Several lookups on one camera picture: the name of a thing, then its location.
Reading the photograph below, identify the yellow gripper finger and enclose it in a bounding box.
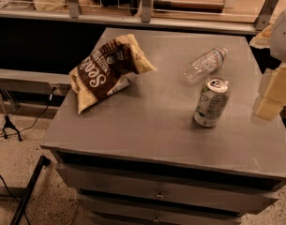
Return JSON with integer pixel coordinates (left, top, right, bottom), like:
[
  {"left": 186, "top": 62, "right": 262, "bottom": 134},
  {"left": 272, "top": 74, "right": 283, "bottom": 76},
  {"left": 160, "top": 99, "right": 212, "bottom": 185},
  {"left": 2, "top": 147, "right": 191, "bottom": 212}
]
[
  {"left": 249, "top": 24, "right": 273, "bottom": 49},
  {"left": 254, "top": 63, "right": 286, "bottom": 121}
]

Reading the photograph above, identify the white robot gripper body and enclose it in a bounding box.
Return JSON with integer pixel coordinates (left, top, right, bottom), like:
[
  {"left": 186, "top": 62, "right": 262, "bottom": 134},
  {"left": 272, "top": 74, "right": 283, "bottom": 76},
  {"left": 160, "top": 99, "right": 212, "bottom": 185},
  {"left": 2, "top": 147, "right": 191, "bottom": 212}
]
[{"left": 270, "top": 8, "right": 286, "bottom": 62}]

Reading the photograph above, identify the brown chip bag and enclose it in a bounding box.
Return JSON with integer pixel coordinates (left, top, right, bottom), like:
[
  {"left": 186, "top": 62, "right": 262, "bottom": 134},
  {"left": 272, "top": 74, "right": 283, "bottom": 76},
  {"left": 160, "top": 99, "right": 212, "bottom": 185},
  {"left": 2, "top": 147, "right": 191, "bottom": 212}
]
[{"left": 69, "top": 34, "right": 156, "bottom": 113}]

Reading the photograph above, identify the white green soda can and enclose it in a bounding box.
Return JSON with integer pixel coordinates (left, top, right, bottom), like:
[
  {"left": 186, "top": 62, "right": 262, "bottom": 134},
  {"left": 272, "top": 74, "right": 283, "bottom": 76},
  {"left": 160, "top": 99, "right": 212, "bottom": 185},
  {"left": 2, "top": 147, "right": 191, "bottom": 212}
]
[{"left": 193, "top": 76, "right": 232, "bottom": 128}]

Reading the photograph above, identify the clear plastic water bottle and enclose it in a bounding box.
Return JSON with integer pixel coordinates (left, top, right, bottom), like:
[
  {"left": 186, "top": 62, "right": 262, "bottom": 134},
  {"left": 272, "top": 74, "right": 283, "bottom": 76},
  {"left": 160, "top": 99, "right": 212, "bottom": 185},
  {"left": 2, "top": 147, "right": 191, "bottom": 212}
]
[{"left": 183, "top": 47, "right": 228, "bottom": 83}]

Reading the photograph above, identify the top grey drawer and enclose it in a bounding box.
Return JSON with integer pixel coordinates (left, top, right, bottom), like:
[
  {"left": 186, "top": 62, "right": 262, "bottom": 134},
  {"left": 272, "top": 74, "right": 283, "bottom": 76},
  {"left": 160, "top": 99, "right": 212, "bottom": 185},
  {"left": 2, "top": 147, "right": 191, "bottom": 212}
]
[{"left": 56, "top": 163, "right": 278, "bottom": 214}]

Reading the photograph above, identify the grey drawer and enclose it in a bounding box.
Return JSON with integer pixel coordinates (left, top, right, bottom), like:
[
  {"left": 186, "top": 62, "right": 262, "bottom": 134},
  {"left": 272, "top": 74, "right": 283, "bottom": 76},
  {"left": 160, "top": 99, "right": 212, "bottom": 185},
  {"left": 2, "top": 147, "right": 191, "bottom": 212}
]
[
  {"left": 56, "top": 163, "right": 278, "bottom": 214},
  {"left": 78, "top": 195, "right": 241, "bottom": 225}
]

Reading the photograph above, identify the grey drawer cabinet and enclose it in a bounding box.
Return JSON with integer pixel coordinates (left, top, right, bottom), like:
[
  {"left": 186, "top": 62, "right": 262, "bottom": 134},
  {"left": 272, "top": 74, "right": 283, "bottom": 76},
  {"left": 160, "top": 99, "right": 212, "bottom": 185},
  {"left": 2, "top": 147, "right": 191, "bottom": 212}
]
[{"left": 42, "top": 31, "right": 286, "bottom": 225}]

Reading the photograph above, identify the middle grey drawer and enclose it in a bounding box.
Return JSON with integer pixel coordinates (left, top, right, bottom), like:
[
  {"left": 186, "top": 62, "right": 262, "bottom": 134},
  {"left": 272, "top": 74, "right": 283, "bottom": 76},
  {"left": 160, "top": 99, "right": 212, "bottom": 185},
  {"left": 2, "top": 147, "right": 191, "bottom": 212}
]
[{"left": 78, "top": 195, "right": 241, "bottom": 225}]

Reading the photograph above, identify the black metal floor bar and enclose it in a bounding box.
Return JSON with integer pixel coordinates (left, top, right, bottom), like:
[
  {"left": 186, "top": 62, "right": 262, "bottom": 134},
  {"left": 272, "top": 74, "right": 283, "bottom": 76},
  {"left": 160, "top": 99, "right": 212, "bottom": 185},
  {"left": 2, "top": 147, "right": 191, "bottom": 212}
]
[{"left": 10, "top": 156, "right": 51, "bottom": 225}]

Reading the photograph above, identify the black tripod stand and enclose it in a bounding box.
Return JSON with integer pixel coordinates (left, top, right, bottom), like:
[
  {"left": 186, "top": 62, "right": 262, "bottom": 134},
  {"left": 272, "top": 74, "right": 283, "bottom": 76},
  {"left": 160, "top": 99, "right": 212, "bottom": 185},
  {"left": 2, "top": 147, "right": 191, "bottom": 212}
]
[{"left": 0, "top": 88, "right": 22, "bottom": 142}]

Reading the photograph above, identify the black floor cable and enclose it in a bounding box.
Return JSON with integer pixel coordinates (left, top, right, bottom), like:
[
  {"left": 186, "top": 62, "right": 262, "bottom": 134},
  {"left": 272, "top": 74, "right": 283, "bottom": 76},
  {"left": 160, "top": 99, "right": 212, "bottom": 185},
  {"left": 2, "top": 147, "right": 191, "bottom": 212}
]
[{"left": 0, "top": 85, "right": 57, "bottom": 139}]

